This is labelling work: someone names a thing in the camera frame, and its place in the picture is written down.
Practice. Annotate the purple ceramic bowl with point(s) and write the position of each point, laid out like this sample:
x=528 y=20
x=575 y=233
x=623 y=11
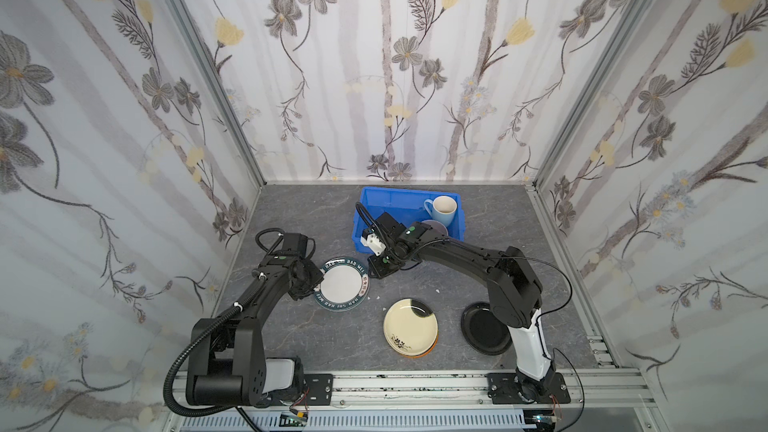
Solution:
x=434 y=229

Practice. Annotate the blue plastic bin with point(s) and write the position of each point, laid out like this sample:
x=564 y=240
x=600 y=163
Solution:
x=407 y=206

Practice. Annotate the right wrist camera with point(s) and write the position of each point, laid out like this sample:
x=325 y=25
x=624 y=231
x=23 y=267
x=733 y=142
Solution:
x=372 y=241

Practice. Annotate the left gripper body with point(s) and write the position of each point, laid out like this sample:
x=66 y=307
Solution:
x=310 y=279

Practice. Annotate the orange plate under cream plate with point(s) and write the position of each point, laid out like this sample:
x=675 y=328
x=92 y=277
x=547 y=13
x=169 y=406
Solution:
x=418 y=335

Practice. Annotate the cream plate with black mark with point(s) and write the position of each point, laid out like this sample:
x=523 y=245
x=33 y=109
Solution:
x=395 y=317

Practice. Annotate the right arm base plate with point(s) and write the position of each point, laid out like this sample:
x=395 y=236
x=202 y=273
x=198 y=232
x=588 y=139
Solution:
x=512 y=388

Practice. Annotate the white cable duct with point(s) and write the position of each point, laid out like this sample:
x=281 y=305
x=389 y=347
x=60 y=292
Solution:
x=393 y=420

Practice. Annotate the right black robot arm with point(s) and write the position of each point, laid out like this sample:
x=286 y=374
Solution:
x=513 y=288

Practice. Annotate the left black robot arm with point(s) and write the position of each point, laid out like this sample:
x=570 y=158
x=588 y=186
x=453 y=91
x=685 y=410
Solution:
x=226 y=362

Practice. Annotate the light blue mug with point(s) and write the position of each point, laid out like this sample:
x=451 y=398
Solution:
x=442 y=209

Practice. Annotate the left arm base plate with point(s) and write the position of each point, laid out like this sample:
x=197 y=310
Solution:
x=318 y=390

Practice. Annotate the green rimmed white plate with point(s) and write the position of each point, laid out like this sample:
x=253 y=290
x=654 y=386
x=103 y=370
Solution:
x=344 y=286

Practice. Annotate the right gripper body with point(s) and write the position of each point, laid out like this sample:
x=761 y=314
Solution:
x=380 y=261

